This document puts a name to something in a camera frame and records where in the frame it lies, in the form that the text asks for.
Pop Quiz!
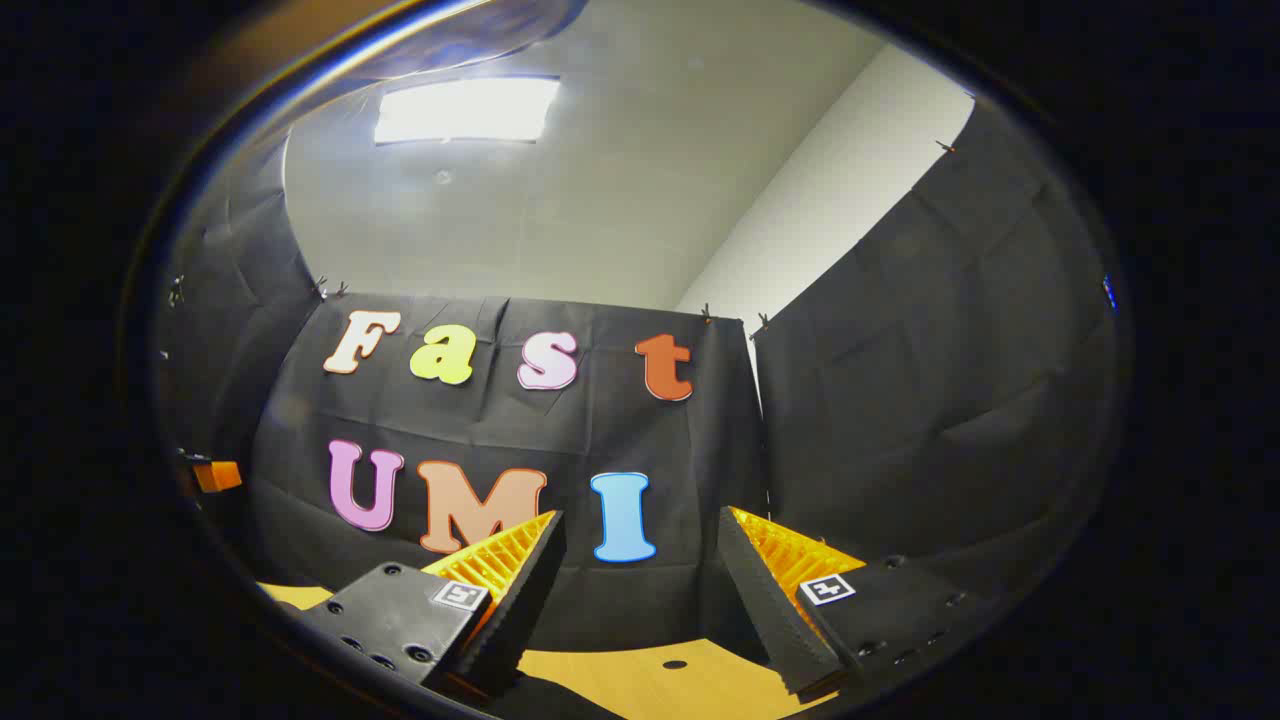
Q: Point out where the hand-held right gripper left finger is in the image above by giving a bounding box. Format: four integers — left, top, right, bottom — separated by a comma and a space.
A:
300, 510, 568, 701

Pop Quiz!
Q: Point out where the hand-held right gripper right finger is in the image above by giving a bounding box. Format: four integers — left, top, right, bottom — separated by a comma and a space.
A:
717, 506, 996, 701

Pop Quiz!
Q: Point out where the black backdrop cloth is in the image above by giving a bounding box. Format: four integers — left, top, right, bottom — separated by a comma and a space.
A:
155, 95, 1126, 661

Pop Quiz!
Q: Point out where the ceiling light panel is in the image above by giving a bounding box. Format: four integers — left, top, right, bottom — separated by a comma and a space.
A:
375, 76, 561, 146

